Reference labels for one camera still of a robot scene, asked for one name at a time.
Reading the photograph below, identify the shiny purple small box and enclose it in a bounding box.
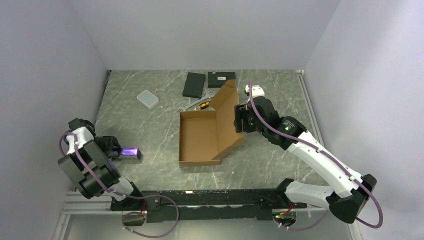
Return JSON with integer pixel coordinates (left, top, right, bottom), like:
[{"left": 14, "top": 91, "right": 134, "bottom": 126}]
[{"left": 112, "top": 147, "right": 143, "bottom": 161}]

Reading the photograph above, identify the brown cardboard express box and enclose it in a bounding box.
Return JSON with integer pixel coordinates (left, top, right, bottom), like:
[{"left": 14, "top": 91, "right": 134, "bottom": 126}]
[{"left": 178, "top": 79, "right": 245, "bottom": 167}]

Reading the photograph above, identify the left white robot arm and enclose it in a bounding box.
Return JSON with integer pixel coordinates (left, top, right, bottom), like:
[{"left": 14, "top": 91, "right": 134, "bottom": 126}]
[{"left": 58, "top": 118, "right": 144, "bottom": 210}]

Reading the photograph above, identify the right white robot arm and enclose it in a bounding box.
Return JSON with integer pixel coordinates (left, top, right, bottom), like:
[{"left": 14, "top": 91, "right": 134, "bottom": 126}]
[{"left": 234, "top": 96, "right": 377, "bottom": 224}]

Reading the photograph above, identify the black box with label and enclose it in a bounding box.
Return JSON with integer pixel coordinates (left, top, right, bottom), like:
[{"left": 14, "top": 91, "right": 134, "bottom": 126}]
[{"left": 207, "top": 71, "right": 236, "bottom": 88}]

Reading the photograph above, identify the yellow black screwdriver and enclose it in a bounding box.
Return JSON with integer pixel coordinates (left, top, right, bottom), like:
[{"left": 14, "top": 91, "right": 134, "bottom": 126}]
[{"left": 198, "top": 101, "right": 210, "bottom": 110}]

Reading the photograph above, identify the silver open-end wrench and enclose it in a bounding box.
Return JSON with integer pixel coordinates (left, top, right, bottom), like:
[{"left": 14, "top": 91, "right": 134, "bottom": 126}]
[{"left": 177, "top": 90, "right": 215, "bottom": 112}]

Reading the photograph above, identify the black foam block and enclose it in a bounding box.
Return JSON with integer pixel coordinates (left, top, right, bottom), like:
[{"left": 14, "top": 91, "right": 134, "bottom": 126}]
[{"left": 182, "top": 72, "right": 206, "bottom": 99}]

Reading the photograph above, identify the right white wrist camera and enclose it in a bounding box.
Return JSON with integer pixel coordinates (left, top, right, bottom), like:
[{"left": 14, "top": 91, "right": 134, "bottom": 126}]
[{"left": 244, "top": 85, "right": 265, "bottom": 98}]

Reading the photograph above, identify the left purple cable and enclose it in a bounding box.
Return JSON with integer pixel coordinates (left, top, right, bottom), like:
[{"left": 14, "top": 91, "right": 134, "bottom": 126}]
[{"left": 58, "top": 131, "right": 180, "bottom": 239}]

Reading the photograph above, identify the purple cable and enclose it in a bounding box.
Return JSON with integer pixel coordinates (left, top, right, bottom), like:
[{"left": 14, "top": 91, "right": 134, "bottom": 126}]
[
  {"left": 248, "top": 80, "right": 384, "bottom": 230},
  {"left": 58, "top": 131, "right": 180, "bottom": 239}
]

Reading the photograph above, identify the aluminium frame rail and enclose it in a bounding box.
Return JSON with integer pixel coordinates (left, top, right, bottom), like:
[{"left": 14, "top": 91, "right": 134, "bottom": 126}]
[{"left": 295, "top": 70, "right": 325, "bottom": 147}]

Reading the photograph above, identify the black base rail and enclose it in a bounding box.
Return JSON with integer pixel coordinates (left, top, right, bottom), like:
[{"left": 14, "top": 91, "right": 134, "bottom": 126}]
[{"left": 110, "top": 188, "right": 306, "bottom": 223}]

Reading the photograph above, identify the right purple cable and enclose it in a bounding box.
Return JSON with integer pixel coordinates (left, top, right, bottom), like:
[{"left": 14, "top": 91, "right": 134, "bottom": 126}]
[{"left": 248, "top": 80, "right": 384, "bottom": 230}]

